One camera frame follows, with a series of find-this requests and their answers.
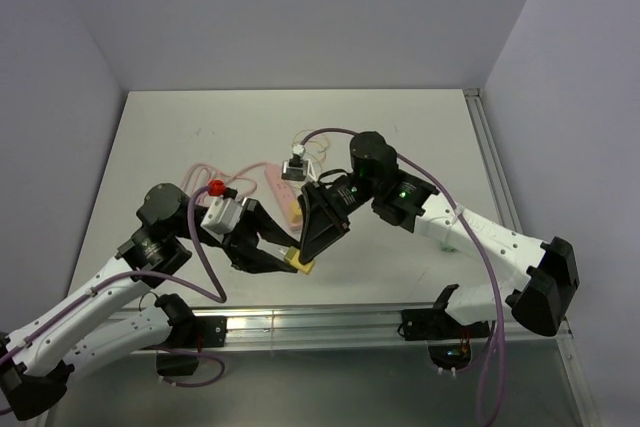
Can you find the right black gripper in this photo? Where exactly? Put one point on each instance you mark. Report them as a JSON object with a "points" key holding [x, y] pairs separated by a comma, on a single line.
{"points": [[324, 219]]}

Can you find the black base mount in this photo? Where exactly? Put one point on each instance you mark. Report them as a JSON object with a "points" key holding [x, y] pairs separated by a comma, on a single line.
{"points": [[448, 341], [182, 353]]}

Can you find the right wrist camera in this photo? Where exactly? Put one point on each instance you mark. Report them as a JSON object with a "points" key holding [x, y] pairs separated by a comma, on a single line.
{"points": [[298, 167]]}

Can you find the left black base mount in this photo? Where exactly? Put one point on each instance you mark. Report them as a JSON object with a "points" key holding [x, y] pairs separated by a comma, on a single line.
{"points": [[182, 353]]}

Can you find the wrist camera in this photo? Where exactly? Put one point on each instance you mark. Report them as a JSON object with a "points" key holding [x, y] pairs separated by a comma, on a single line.
{"points": [[225, 210], [298, 167]]}

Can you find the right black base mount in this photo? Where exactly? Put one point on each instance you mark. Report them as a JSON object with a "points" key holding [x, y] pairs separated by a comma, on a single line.
{"points": [[448, 341]]}

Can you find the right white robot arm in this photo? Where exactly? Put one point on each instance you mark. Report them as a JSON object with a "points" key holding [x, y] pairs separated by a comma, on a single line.
{"points": [[532, 280]]}

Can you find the pink power strip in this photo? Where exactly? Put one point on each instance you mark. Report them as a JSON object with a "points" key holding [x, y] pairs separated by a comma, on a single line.
{"points": [[282, 192]]}

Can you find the aluminium side rail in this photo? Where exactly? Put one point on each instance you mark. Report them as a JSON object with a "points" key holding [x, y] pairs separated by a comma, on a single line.
{"points": [[503, 199]]}

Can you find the aluminium front rail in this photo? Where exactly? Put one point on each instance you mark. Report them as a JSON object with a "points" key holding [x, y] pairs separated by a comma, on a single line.
{"points": [[313, 327]]}

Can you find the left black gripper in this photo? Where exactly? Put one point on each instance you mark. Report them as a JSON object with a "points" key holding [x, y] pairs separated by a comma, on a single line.
{"points": [[241, 244]]}

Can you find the yellow plug adapter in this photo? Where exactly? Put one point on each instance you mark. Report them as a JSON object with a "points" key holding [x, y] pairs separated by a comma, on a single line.
{"points": [[292, 258]]}

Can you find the yellow plug with cable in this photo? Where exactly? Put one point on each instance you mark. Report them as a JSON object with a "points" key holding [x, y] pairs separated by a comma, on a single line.
{"points": [[295, 214]]}

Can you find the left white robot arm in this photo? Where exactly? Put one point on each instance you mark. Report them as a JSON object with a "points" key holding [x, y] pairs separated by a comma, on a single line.
{"points": [[41, 359]]}

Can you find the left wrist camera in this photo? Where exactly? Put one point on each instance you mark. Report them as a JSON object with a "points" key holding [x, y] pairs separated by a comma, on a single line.
{"points": [[225, 210]]}

